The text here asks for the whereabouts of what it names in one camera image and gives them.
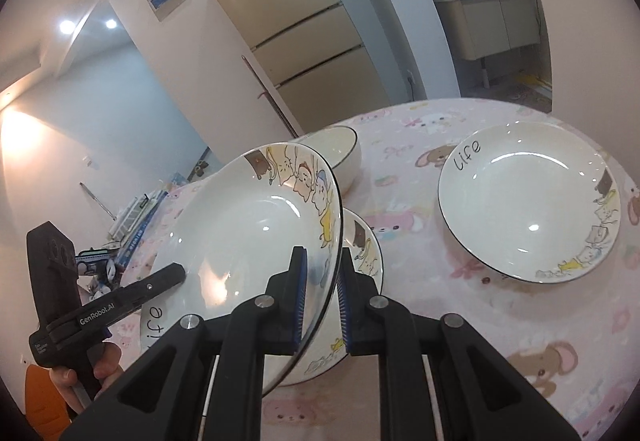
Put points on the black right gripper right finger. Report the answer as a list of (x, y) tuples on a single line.
[(409, 352)]

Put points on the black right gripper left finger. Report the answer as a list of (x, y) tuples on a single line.
[(237, 344)]

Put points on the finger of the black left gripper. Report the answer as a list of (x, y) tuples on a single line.
[(124, 301)]

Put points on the white ribbed bowl black rim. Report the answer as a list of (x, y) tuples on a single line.
[(340, 147)]

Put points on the white life cartoon plate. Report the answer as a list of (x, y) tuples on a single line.
[(532, 201)]

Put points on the person's left hand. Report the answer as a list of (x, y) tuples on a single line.
[(106, 370)]

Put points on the white cartoon plate underneath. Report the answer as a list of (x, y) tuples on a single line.
[(347, 310)]

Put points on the orange object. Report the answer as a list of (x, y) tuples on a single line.
[(45, 409)]

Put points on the red broom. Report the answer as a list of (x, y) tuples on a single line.
[(287, 123)]

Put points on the beige sink cabinet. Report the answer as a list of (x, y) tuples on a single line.
[(476, 29)]

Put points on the beige refrigerator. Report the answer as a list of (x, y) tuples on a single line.
[(313, 54)]

